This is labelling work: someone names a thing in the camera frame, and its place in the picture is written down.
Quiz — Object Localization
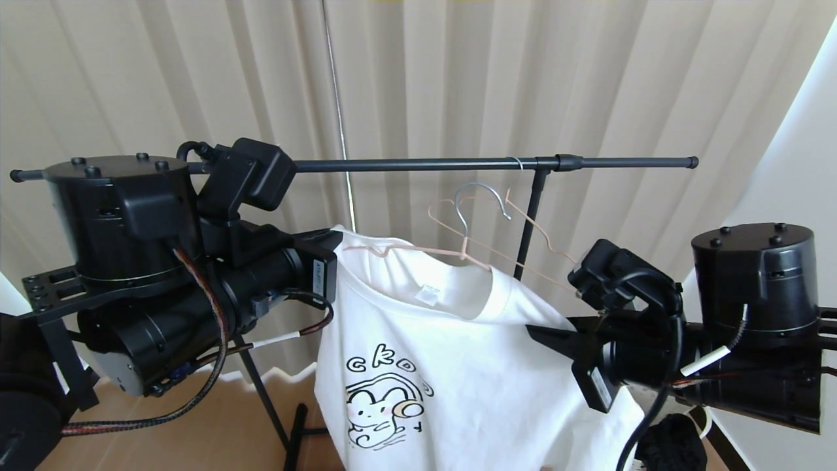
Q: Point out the black garment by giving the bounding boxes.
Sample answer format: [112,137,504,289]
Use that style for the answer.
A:
[634,413,708,471]

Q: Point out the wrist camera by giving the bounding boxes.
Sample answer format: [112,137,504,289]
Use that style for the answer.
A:
[568,239,685,315]
[195,136,299,266]

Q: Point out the black clothes rack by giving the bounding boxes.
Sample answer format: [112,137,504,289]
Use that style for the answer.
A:
[10,154,699,471]

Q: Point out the beige curtain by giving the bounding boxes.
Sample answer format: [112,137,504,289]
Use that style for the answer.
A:
[0,0,837,393]

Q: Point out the pink clothes hanger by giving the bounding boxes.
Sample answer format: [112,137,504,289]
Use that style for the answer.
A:
[343,182,513,272]
[428,157,581,295]

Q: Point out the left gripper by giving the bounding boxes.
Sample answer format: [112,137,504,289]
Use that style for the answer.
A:
[77,235,339,398]

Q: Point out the white printed t-shirt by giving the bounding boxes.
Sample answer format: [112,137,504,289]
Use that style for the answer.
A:
[314,226,648,471]

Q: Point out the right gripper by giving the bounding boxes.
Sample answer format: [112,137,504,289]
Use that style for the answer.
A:
[568,317,823,434]

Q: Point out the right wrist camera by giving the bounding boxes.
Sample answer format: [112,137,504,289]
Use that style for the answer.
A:
[568,239,685,315]

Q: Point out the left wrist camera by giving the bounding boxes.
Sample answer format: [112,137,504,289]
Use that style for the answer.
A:
[195,136,299,266]

